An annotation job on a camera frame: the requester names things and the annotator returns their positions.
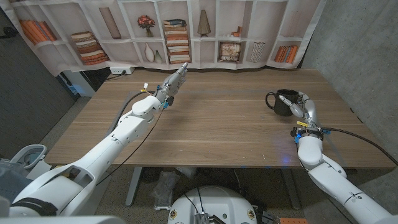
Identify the black ceramic mug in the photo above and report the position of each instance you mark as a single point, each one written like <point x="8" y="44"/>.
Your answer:
<point x="280" y="109"/>

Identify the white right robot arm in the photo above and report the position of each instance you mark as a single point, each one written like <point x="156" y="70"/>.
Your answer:
<point x="332" y="180"/>

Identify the white power strip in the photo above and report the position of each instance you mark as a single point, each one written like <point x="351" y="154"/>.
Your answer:
<point x="119" y="70"/>

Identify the clear plastic bag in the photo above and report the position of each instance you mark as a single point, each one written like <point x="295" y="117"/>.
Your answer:
<point x="164" y="186"/>

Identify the white cabinet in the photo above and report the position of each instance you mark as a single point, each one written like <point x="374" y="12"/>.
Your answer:
<point x="82" y="84"/>

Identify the white grey bin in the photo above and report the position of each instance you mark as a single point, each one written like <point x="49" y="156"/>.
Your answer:
<point x="18" y="155"/>

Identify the person's blue jeans leg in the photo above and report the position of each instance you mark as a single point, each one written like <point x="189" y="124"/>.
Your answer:
<point x="11" y="183"/>

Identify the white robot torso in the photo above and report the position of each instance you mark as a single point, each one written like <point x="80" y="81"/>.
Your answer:
<point x="217" y="202"/>

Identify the printed bookshelf backdrop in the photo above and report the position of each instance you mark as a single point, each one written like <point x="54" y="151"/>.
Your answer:
<point x="133" y="18"/>

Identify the orange box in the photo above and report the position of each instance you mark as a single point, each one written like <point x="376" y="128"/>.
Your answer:
<point x="292" y="221"/>

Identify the grey metal table leg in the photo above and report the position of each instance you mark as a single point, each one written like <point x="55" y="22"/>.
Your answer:
<point x="133" y="189"/>
<point x="290" y="189"/>

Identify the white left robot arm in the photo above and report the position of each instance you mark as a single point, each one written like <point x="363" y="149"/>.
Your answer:
<point x="130" y="132"/>

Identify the black round object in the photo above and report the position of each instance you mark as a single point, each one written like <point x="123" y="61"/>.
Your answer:
<point x="150" y="175"/>

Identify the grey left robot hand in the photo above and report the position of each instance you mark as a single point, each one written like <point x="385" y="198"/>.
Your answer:
<point x="172" y="87"/>

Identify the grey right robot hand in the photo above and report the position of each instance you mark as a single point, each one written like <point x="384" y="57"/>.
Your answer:
<point x="311" y="119"/>

